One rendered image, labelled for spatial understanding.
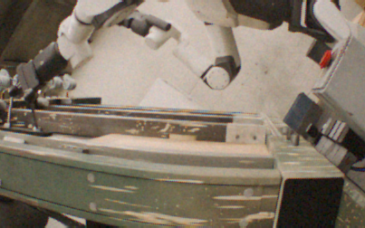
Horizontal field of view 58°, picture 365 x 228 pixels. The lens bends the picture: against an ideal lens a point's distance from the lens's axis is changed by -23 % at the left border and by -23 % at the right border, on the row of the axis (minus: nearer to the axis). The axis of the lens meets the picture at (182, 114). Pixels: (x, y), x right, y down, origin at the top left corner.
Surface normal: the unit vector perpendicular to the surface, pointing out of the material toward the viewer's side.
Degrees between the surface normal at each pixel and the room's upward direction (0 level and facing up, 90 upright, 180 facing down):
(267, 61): 90
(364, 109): 90
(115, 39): 90
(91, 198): 90
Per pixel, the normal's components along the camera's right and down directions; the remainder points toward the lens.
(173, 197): -0.16, 0.04
